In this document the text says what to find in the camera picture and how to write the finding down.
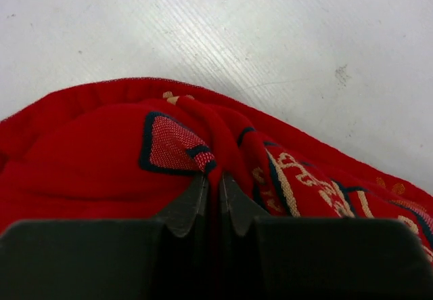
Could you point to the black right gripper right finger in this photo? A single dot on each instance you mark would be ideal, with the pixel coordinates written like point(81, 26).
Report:
point(270, 257)

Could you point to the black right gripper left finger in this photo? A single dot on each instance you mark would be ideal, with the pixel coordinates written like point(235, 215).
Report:
point(157, 258)

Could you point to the red printed pillowcase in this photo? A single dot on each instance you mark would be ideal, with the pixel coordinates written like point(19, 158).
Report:
point(124, 149)

